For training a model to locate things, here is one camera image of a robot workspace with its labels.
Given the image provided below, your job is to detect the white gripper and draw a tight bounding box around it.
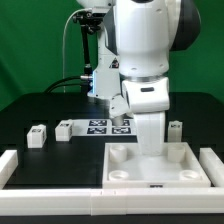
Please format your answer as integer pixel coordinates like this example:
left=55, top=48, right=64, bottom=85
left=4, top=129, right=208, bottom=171
left=109, top=77, right=170, bottom=156

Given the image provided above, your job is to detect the white square table top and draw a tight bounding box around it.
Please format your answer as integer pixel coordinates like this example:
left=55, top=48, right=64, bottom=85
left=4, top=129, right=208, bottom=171
left=102, top=142, right=211, bottom=188

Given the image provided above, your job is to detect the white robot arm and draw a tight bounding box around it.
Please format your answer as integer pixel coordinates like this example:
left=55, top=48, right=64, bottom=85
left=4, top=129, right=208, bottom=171
left=77, top=0, right=200, bottom=156

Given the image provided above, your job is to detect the white marker sheet with tags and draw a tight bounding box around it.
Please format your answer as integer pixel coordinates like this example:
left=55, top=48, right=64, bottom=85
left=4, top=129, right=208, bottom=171
left=73, top=119, right=136, bottom=136

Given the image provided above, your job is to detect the white U-shaped fence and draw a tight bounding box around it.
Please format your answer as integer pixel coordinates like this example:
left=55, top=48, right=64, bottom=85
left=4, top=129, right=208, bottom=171
left=0, top=150, right=224, bottom=216

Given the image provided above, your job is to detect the black cable bundle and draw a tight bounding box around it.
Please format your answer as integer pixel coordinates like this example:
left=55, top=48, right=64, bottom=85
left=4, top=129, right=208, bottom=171
left=44, top=76, right=93, bottom=94

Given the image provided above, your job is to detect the white cable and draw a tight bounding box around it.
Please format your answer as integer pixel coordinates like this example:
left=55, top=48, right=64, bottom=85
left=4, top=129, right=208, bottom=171
left=62, top=8, right=88, bottom=94

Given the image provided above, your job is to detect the grey camera on mount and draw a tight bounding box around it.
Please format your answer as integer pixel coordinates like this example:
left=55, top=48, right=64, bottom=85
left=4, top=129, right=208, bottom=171
left=92, top=7, right=111, bottom=19

